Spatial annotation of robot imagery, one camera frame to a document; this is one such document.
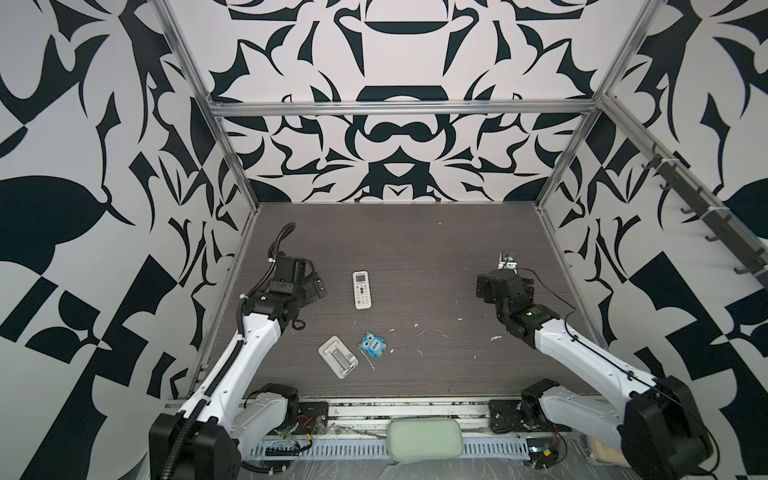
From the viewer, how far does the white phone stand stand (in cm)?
82

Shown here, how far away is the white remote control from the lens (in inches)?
36.7

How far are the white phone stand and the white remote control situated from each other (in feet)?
0.39
